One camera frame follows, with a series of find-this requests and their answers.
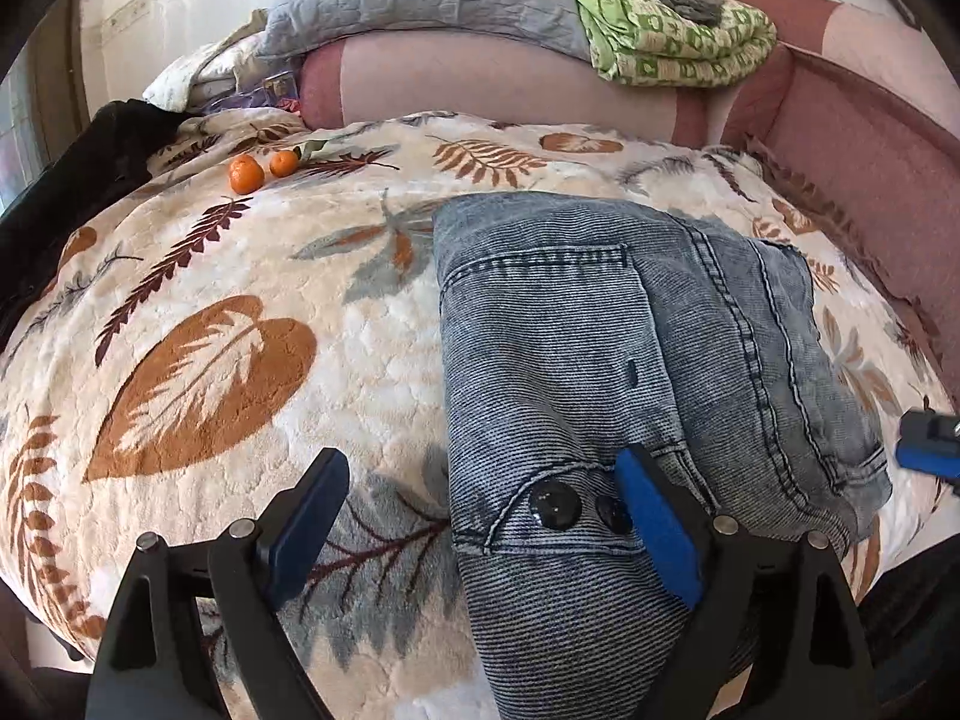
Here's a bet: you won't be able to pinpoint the stained glass window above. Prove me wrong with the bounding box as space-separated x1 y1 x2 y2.
0 49 46 213

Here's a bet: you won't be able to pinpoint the pink sofa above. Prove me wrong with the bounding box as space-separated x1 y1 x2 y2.
299 0 958 388

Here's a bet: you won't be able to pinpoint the black garment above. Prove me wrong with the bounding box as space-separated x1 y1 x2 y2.
0 99 189 338

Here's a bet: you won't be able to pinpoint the orange tangerine with leaf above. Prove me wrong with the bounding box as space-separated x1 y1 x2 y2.
268 138 327 177

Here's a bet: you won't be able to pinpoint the green white folded quilt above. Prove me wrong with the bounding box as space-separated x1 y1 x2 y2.
574 0 778 88

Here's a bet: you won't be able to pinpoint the white cream pillow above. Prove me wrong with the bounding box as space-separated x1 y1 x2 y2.
142 8 302 115

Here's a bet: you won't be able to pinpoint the grey denim pants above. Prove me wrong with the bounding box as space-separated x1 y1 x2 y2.
434 192 892 718

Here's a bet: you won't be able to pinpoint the orange tangerine front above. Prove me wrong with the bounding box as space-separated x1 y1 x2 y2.
228 160 265 195

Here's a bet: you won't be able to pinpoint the leaf pattern cream blanket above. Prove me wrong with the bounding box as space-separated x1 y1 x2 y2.
2 109 946 718

